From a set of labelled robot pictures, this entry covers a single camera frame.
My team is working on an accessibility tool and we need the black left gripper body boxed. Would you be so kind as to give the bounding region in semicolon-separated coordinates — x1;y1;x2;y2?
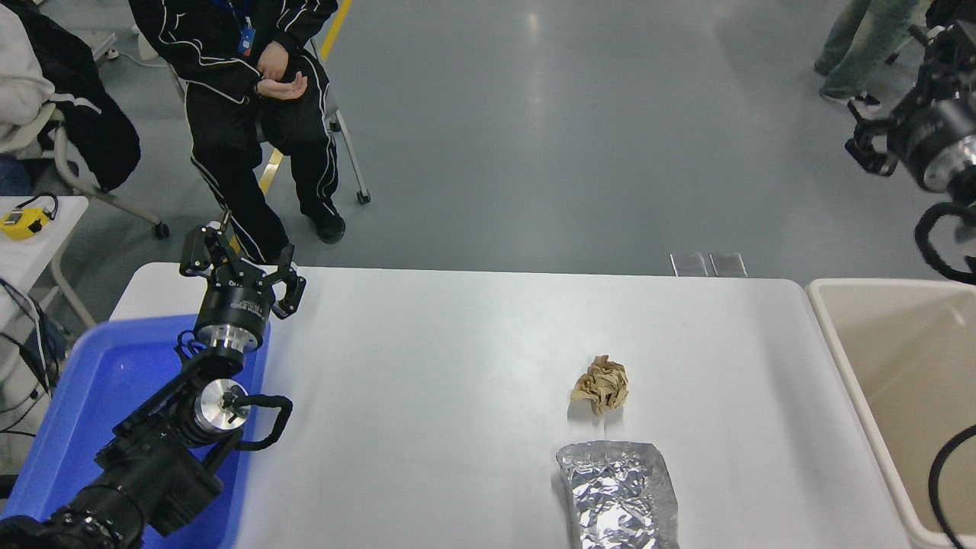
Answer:
195;284;275;338

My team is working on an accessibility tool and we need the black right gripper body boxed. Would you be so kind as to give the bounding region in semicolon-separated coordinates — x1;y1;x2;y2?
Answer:
887;98;976;174

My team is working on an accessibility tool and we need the crumpled tan paper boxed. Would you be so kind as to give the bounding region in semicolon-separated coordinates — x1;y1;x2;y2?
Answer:
570;355;631;417

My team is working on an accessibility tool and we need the person's right hand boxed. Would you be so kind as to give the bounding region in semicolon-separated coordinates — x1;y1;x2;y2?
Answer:
255;72;310;102

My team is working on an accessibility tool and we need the person's left hand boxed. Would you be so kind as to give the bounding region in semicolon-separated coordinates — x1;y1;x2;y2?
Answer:
258;41;291;82

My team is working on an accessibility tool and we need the person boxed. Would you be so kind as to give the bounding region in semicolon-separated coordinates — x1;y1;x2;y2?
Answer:
925;0;976;30
813;0;924;108
0;0;56;197

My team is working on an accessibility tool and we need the grey wheeled chair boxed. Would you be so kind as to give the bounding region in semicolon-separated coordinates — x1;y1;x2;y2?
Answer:
171;30;373;206

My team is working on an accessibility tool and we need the blue plastic tray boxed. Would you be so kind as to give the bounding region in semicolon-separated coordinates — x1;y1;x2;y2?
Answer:
0;313;272;549

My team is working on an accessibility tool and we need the black jacket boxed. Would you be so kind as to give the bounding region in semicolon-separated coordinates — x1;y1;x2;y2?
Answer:
4;0;143;194

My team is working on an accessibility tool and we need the white side table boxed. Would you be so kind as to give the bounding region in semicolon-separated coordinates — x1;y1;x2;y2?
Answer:
0;196;98;330

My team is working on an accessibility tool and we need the yellow handheld device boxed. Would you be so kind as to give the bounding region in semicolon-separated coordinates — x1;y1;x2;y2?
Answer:
0;192;61;243

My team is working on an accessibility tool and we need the large pale bin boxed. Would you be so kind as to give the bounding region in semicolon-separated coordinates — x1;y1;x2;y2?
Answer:
806;277;976;549

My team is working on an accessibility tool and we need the silver foil tray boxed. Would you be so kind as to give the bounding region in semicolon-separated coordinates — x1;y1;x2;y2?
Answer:
554;439;682;549

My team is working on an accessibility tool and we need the beige frame wheeled chair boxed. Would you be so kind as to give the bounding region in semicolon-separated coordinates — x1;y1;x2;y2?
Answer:
0;103;172;241

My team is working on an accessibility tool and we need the black cable bundle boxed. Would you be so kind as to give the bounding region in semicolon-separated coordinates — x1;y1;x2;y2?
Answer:
0;278;71;437

